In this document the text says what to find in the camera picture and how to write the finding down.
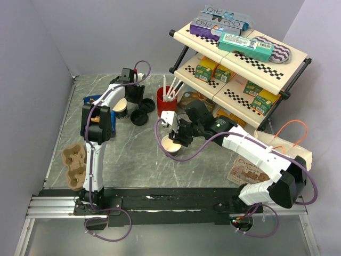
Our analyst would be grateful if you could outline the green yellow box right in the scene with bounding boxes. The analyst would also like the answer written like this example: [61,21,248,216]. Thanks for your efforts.
[251,89,280,116]

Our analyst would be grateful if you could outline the cream two-tier shelf rack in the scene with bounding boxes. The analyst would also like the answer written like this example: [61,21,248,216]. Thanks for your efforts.
[169,25,312,131]

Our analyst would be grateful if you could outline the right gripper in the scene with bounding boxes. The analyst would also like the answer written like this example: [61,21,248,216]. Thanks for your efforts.
[169,117,203,147]

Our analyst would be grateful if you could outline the purple toothpaste box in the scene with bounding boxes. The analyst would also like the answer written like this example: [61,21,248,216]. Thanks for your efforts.
[190,18,242,41]

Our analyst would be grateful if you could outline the cardboard cup carrier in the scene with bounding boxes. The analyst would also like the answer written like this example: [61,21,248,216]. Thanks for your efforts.
[61,142,87,191]

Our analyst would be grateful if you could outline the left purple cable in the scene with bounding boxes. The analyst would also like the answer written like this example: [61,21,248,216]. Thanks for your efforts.
[83,60,133,243]

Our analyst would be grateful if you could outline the blue grey toothpaste box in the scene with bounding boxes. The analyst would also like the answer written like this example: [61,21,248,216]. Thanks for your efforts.
[201,5,255,30]

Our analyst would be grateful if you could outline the teal toothpaste box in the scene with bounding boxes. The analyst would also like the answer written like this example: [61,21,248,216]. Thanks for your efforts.
[218,33,274,62]

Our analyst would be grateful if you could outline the brown snack bag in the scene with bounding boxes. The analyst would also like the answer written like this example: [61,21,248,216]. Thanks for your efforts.
[177,91,216,111]

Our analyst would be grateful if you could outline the black paper coffee cup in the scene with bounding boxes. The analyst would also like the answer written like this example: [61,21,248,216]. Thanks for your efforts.
[161,135,182,156]

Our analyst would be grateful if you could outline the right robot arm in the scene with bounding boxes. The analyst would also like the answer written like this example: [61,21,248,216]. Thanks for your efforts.
[160,100,307,213]

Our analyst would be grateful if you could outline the brown paper takeout bag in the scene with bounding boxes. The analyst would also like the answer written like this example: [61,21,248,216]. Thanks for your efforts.
[227,119,312,186]

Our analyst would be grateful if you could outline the red straw holder cup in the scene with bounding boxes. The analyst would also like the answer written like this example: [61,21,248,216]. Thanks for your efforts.
[156,87,177,117]

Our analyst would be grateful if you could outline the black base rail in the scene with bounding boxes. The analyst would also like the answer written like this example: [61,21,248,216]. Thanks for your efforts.
[25,187,307,235]

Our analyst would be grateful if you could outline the black coffee cup lid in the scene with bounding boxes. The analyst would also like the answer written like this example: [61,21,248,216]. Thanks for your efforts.
[139,98,156,113]
[130,109,148,126]

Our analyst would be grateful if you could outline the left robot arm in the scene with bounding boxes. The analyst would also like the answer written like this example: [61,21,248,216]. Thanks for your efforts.
[79,68,149,214]

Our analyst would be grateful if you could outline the blue Doritos chip bag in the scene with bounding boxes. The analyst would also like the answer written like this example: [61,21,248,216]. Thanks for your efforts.
[80,95,116,143]

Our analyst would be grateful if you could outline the white wrapped straws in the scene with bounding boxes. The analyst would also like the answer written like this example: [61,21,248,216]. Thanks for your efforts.
[162,75,182,102]

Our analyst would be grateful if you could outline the green yellow box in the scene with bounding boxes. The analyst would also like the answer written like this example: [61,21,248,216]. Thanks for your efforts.
[251,89,280,116]
[194,57,218,83]
[243,81,263,97]
[214,64,235,83]

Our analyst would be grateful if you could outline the green yellow box far left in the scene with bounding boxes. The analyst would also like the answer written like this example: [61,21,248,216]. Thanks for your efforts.
[194,57,218,83]

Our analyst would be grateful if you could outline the orange snack packet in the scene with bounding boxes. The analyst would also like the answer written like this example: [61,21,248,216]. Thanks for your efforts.
[215,108,247,128]

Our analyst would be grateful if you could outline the purple wavy sleep mask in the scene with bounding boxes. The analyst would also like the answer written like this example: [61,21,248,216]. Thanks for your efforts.
[254,36,292,64]

